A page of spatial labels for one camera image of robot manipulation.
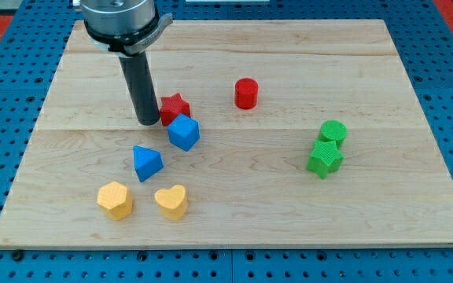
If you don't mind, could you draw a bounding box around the blue triangle block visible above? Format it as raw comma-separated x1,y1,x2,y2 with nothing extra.
133,145,164,182

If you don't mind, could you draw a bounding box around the green star block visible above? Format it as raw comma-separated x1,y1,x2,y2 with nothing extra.
306,139,344,179

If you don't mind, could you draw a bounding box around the wooden board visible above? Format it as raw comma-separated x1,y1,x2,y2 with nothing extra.
0,20,453,251

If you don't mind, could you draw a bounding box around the yellow hexagon block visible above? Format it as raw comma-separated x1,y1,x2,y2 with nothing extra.
97,182,134,221

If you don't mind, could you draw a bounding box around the red cylinder block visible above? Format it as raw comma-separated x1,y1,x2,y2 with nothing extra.
234,78,259,110

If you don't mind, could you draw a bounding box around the blue cube block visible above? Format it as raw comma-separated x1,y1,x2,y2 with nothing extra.
167,114,200,151

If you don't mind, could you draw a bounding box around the green cylinder block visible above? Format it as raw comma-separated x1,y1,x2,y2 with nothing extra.
318,119,348,149

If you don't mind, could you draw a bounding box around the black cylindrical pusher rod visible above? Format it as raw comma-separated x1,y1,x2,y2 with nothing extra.
119,52,160,126

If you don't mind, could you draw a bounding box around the red star block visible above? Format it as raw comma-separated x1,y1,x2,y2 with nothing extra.
160,94,191,127

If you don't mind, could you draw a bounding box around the yellow heart block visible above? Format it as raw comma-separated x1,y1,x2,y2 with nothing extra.
154,185,189,221

